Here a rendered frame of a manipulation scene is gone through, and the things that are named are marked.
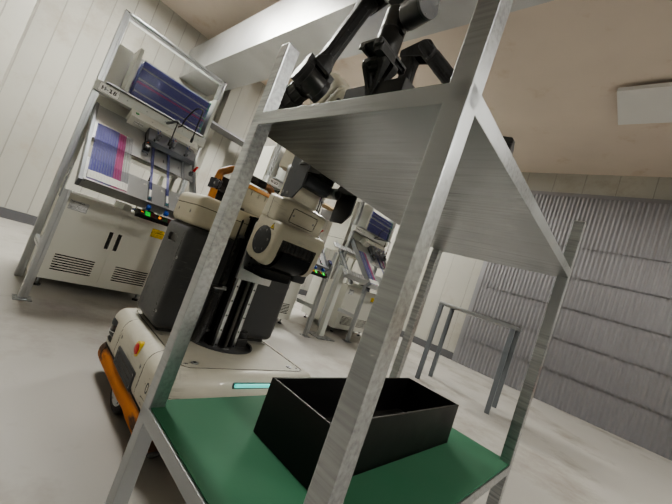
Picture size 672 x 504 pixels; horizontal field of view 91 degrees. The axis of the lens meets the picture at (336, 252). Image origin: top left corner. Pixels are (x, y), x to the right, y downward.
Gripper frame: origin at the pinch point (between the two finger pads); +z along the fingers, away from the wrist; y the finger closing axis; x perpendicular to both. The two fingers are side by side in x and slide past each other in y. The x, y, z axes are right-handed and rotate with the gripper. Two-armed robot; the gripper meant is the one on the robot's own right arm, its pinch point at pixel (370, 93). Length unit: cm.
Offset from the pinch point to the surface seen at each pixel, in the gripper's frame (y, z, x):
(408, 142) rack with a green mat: -9.1, 18.0, -22.5
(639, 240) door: 523, -141, -15
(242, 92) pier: 164, -191, 486
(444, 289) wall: 523, -4, 222
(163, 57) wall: 49, -169, 500
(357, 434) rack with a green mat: -16, 55, -34
